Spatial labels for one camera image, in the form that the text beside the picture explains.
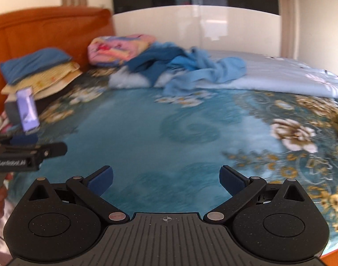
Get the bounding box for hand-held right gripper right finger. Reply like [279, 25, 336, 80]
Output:
[203, 165, 308, 223]

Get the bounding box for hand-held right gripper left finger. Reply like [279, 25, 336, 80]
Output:
[27, 166, 129, 223]

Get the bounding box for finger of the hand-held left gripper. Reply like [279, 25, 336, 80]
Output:
[36, 142, 68, 158]
[10, 134, 39, 145]

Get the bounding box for yellow striped pillow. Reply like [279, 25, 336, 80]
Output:
[1, 62, 81, 95]

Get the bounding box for yellow folded cloth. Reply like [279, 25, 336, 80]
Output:
[33, 70, 83, 101]

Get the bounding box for teal floral blanket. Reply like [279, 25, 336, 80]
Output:
[0, 69, 338, 255]

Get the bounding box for blue pillow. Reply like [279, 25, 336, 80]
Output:
[0, 48, 73, 85]

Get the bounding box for orange wooden bed headboard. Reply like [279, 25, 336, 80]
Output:
[0, 6, 116, 120]

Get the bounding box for light blue garment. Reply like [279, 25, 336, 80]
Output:
[163, 47, 247, 96]

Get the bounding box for light blue floral quilt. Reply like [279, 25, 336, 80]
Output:
[108, 50, 338, 101]

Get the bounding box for pink folded blanket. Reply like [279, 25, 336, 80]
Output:
[88, 34, 156, 67]

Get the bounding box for dark blue garment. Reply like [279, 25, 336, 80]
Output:
[125, 42, 192, 87]

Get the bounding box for white wardrobe with black band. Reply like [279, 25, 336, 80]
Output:
[109, 0, 283, 59]

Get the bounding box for beige door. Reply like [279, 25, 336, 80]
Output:
[278, 0, 300, 59]

